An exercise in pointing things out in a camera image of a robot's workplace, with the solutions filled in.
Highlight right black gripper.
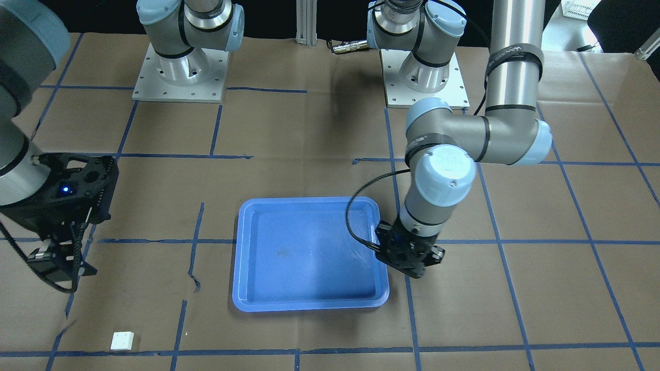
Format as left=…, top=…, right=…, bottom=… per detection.
left=2, top=153, right=119, bottom=282

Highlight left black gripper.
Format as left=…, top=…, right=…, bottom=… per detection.
left=375, top=221, right=446, bottom=279

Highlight white block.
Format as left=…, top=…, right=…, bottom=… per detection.
left=109, top=331, right=135, bottom=351

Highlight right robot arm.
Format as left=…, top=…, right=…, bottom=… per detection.
left=1, top=1, right=245, bottom=293

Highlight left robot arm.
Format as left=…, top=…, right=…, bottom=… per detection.
left=365, top=1, right=552, bottom=279

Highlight blue plastic tray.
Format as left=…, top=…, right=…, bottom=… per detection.
left=233, top=196, right=390, bottom=312

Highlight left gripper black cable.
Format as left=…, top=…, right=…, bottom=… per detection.
left=345, top=167, right=413, bottom=248

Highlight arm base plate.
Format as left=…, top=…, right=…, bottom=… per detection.
left=132, top=45, right=229, bottom=104
left=380, top=49, right=471, bottom=110

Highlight metal cable connector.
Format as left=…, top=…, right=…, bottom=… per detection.
left=329, top=40, right=370, bottom=55

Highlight aluminium frame post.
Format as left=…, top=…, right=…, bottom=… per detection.
left=295, top=0, right=318, bottom=48

